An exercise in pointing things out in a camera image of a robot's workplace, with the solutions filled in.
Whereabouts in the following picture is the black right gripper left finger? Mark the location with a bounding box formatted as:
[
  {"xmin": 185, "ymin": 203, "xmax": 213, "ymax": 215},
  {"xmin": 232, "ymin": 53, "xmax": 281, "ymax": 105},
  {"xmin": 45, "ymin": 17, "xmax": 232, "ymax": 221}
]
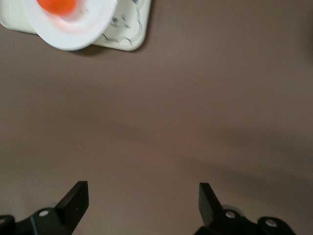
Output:
[{"xmin": 17, "ymin": 181, "xmax": 89, "ymax": 235}]

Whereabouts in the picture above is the orange mandarin fruit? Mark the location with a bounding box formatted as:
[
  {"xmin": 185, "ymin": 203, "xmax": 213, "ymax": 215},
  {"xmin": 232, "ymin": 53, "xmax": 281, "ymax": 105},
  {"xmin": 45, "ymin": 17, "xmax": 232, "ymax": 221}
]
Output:
[{"xmin": 36, "ymin": 0, "xmax": 77, "ymax": 16}]

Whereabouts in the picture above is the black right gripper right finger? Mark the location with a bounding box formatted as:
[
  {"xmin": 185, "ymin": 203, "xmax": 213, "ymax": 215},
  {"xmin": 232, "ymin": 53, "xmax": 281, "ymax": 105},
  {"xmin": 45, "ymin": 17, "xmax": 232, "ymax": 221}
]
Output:
[{"xmin": 195, "ymin": 183, "xmax": 296, "ymax": 235}]

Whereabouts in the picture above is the white round plate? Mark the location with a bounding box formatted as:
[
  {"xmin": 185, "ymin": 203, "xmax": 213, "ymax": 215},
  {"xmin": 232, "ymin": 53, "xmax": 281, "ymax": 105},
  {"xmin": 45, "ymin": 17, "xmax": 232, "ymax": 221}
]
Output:
[{"xmin": 24, "ymin": 0, "xmax": 119, "ymax": 51}]

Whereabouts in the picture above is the cream tray with bear print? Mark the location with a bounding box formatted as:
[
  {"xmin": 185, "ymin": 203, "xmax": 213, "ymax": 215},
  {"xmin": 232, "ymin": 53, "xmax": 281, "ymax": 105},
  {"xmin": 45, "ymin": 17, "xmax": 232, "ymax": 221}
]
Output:
[{"xmin": 0, "ymin": 0, "xmax": 152, "ymax": 52}]

